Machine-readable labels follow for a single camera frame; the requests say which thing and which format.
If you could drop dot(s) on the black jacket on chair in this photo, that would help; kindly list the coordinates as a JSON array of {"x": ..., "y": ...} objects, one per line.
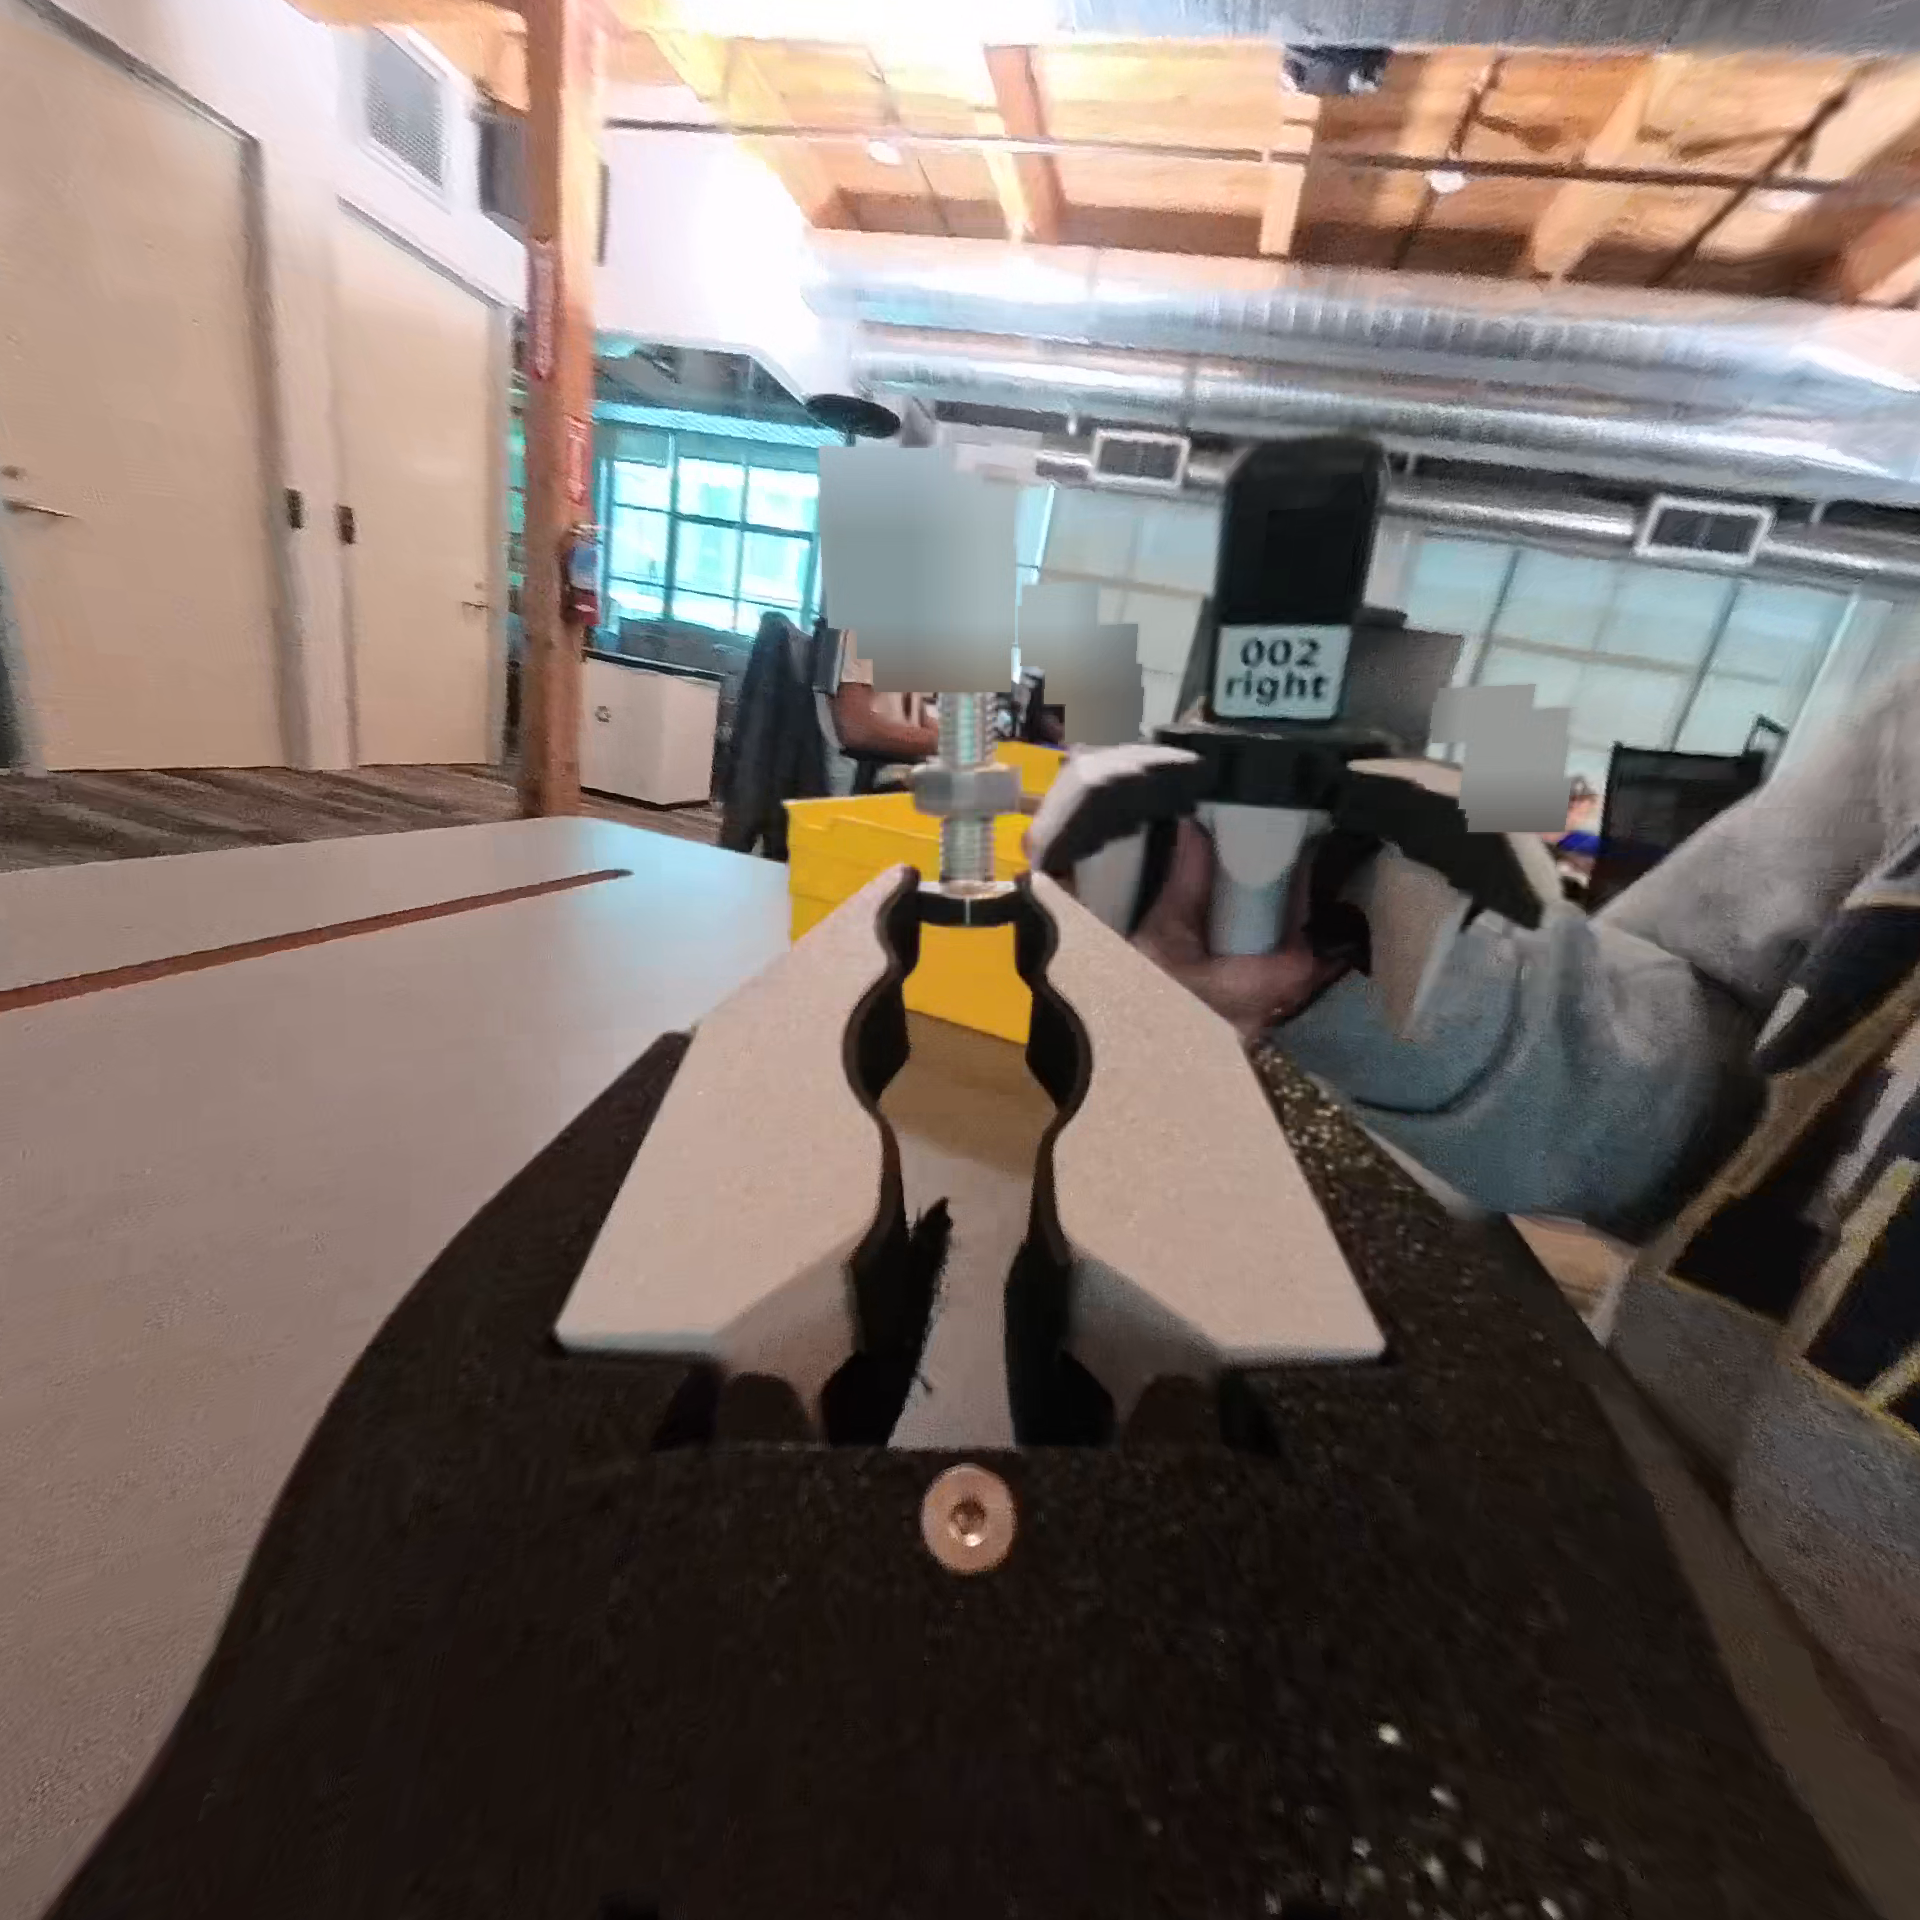
[{"x": 772, "y": 735}]

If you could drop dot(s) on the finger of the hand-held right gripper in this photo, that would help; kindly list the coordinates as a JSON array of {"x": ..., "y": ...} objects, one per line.
[
  {"x": 1424, "y": 945},
  {"x": 1101, "y": 849}
]

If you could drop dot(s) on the red fire extinguisher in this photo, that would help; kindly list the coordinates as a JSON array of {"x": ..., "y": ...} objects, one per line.
[{"x": 581, "y": 579}]

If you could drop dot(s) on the white cabinet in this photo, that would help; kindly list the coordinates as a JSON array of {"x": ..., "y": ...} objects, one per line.
[{"x": 645, "y": 729}]

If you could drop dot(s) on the yellow plastic bin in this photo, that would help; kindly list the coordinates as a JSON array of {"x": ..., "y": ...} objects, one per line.
[{"x": 854, "y": 870}]

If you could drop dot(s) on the ceiling air vent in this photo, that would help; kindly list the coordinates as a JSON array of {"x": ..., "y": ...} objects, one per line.
[
  {"x": 1141, "y": 455},
  {"x": 1704, "y": 530}
]

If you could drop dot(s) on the black ceiling device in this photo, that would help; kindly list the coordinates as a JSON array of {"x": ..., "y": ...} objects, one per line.
[{"x": 1334, "y": 70}]

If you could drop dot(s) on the wooden post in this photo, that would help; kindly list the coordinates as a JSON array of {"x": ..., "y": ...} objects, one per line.
[{"x": 556, "y": 377}]

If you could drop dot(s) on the person's right forearm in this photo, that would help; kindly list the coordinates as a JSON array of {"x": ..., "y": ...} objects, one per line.
[{"x": 1574, "y": 1081}]

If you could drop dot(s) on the wall air vent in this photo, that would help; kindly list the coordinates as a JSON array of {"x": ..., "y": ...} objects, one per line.
[{"x": 404, "y": 106}]

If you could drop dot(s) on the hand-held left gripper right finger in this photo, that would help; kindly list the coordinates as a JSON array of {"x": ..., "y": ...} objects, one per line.
[{"x": 1200, "y": 1201}]

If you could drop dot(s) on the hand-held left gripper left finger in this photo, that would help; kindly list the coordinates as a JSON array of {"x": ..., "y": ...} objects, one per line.
[{"x": 704, "y": 1201}]

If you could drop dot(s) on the silver air duct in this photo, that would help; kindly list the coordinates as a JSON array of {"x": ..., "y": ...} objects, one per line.
[{"x": 1349, "y": 323}]

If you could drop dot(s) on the steel hex bolt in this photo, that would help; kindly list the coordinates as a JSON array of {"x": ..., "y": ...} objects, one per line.
[{"x": 966, "y": 857}]

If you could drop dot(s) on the beige door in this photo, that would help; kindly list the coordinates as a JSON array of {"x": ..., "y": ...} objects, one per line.
[
  {"x": 421, "y": 511},
  {"x": 118, "y": 451}
]

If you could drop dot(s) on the person's right hand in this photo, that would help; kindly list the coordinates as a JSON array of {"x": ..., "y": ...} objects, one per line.
[{"x": 1185, "y": 945}]

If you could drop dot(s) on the steel hex nut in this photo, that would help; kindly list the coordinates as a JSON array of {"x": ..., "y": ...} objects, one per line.
[{"x": 966, "y": 787}]

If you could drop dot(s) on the black mesh chair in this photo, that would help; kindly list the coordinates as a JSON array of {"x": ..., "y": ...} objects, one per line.
[{"x": 1673, "y": 810}]

